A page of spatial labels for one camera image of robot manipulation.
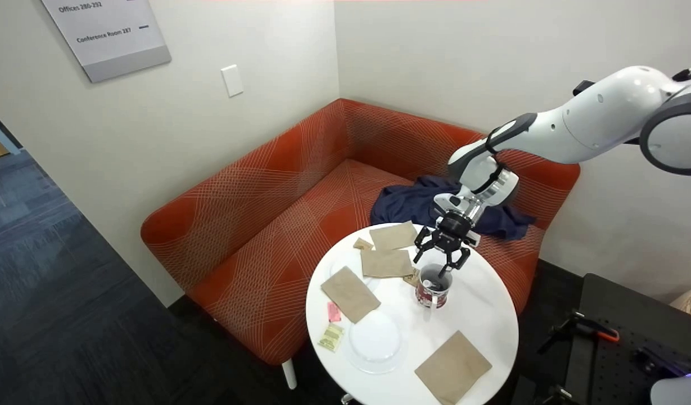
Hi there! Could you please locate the brown paper napkin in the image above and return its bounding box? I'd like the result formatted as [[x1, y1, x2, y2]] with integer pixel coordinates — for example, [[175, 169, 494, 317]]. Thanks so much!
[[320, 266, 382, 325], [414, 330, 493, 405], [360, 248, 416, 279], [369, 220, 419, 251]]

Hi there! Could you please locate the orange patterned sofa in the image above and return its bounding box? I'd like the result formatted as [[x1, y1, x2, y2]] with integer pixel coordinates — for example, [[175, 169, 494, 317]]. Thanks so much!
[[140, 98, 581, 390]]

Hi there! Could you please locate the dark blue cloth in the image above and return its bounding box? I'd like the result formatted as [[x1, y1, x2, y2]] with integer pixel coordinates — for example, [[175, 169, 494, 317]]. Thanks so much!
[[370, 175, 537, 242]]

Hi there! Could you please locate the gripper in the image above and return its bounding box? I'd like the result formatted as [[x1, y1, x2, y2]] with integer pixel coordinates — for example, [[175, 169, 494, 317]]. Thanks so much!
[[412, 212, 476, 278]]

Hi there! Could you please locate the grey wall sign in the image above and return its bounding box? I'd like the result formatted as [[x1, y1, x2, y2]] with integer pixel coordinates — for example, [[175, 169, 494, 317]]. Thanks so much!
[[41, 0, 172, 84]]

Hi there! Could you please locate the red and white mug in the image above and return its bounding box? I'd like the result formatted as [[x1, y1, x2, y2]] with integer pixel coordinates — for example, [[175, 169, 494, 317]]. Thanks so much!
[[415, 263, 454, 310]]

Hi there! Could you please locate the yellow sachet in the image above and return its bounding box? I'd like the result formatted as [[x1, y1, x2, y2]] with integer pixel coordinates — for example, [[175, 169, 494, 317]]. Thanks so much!
[[317, 322, 346, 353]]

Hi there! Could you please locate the black clamp with orange handle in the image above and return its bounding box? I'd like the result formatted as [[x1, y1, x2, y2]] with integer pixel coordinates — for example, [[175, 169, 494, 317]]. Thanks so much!
[[536, 309, 621, 356]]

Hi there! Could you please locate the white wall switch plate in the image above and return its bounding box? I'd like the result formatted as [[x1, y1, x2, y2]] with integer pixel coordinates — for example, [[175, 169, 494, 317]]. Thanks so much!
[[220, 64, 245, 98]]

